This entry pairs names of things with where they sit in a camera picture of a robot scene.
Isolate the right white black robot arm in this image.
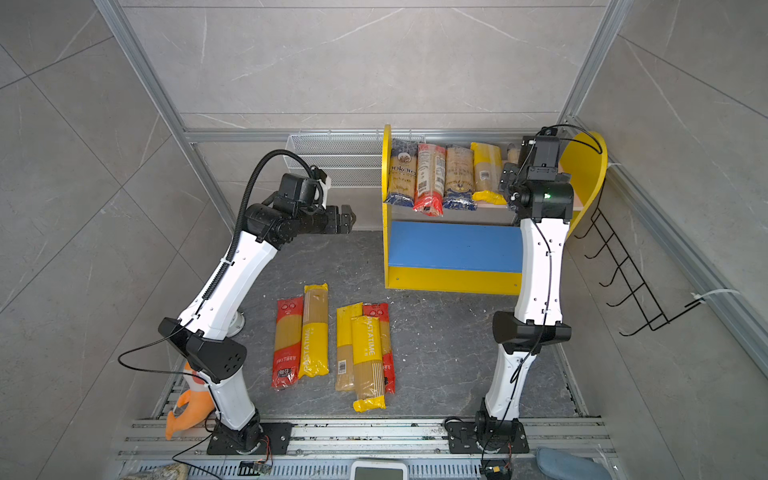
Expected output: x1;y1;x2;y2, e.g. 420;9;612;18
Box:
475;136;574;453

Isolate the blue trim spaghetti bag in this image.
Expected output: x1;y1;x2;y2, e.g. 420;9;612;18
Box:
507;143;521;165

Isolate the white wire mesh basket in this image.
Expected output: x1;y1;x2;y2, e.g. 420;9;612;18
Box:
286;131;383;189

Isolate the blue Sankara spaghetti bag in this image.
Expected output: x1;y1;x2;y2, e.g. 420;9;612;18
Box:
384;139;418;208

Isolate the yellow Pastatime spaghetti bag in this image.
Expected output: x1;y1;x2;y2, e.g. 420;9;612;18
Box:
351;316;386;413

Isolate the yellow end spaghetti bag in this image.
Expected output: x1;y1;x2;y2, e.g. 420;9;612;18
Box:
471;142;506;205

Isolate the yellow label spaghetti bag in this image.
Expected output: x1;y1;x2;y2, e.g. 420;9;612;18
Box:
298;284;329;379

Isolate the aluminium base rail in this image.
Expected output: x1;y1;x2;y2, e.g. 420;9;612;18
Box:
110;418;626;479

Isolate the dark blue end spaghetti bag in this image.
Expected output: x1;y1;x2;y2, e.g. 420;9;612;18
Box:
443;145;476;211

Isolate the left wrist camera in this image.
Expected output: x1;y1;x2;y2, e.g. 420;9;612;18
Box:
311;165;331;208

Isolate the black wire hook rack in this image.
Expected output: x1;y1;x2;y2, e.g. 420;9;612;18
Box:
575;188;706;338

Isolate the plain yellow top spaghetti bag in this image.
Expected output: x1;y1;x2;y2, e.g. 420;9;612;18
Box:
335;303;363;392

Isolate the left black cable conduit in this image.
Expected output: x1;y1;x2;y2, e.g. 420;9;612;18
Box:
203;149;316;301

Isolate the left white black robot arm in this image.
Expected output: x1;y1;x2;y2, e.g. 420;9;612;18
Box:
158;168;355;454

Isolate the orange plush toy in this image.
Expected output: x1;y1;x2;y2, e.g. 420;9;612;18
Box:
165;362;215;441

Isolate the white digital scale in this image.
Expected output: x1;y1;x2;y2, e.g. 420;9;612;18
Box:
350;459;409;480

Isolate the thin red spaghetti bag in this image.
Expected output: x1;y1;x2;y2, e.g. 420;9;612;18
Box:
363;303;396;394

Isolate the blue grey cloth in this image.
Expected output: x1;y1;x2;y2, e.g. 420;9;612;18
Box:
536;448;612;480

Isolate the white analog alarm clock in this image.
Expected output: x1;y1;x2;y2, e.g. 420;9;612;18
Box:
226;310;245;338

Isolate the yellow pink blue wooden shelf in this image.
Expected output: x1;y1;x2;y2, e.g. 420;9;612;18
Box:
382;131;608;295

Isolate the red label spaghetti bag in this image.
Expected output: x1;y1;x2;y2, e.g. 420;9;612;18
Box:
414;143;446;217

